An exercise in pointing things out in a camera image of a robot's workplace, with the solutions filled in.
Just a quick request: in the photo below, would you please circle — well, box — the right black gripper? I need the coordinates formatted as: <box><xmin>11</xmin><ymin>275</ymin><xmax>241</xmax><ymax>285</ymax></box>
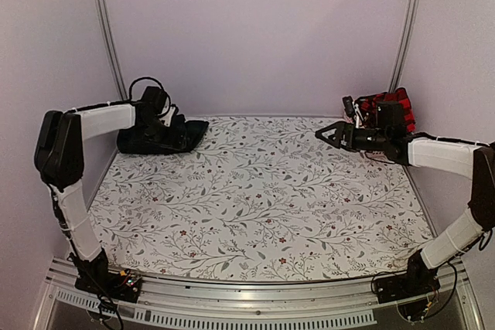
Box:
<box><xmin>317</xmin><ymin>121</ymin><xmax>391</xmax><ymax>152</ymax></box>

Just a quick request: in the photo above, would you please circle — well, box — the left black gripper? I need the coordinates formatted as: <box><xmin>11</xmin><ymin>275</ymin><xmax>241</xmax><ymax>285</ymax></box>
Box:
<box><xmin>138</xmin><ymin>117</ymin><xmax>186</xmax><ymax>150</ymax></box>

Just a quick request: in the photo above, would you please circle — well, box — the dark green plaid skirt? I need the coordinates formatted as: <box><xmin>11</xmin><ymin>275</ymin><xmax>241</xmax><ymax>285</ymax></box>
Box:
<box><xmin>117</xmin><ymin>114</ymin><xmax>209</xmax><ymax>155</ymax></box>

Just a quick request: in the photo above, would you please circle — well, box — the red black plaid shirt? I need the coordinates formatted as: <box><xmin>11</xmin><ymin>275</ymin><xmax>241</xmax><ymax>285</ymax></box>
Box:
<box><xmin>357</xmin><ymin>87</ymin><xmax>415</xmax><ymax>134</ymax></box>

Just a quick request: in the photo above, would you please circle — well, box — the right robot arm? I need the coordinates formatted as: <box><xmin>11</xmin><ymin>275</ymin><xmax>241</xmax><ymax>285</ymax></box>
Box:
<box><xmin>316</xmin><ymin>101</ymin><xmax>494</xmax><ymax>296</ymax></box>

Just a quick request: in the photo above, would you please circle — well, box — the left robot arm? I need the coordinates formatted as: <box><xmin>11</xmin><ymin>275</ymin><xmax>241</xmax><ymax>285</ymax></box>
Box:
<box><xmin>34</xmin><ymin>77</ymin><xmax>188</xmax><ymax>262</ymax></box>

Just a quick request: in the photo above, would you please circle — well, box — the pink plastic basket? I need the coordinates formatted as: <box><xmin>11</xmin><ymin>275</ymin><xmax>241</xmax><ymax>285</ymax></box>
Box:
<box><xmin>344</xmin><ymin>121</ymin><xmax>387</xmax><ymax>155</ymax></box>

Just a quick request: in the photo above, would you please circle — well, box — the floral patterned table mat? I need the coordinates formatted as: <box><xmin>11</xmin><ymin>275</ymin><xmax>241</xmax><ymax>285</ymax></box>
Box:
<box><xmin>89</xmin><ymin>117</ymin><xmax>432</xmax><ymax>282</ymax></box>

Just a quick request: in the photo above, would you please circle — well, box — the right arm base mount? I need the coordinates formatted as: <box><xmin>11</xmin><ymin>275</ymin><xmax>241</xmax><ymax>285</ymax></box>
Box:
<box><xmin>370</xmin><ymin>265</ymin><xmax>440</xmax><ymax>322</ymax></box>

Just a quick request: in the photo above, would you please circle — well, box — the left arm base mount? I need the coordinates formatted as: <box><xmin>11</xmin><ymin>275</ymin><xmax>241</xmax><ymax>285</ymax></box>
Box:
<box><xmin>75</xmin><ymin>265</ymin><xmax>142</xmax><ymax>303</ymax></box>

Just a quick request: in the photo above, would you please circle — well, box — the front aluminium rail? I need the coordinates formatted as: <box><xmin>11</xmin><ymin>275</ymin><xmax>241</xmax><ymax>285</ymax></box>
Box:
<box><xmin>33</xmin><ymin>258</ymin><xmax>487</xmax><ymax>329</ymax></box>

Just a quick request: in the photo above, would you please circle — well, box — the right aluminium frame post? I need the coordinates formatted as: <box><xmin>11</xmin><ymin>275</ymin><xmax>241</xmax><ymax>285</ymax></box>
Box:
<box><xmin>388</xmin><ymin>0</ymin><xmax>420</xmax><ymax>93</ymax></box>

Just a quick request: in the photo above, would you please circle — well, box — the aluminium frame post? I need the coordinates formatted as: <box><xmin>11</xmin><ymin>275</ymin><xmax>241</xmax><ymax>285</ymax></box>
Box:
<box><xmin>94</xmin><ymin>0</ymin><xmax>128</xmax><ymax>100</ymax></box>
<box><xmin>388</xmin><ymin>0</ymin><xmax>420</xmax><ymax>93</ymax></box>

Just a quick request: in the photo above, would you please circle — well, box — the left aluminium frame post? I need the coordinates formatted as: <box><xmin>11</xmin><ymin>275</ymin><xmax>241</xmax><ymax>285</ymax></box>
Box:
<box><xmin>94</xmin><ymin>0</ymin><xmax>128</xmax><ymax>100</ymax></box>

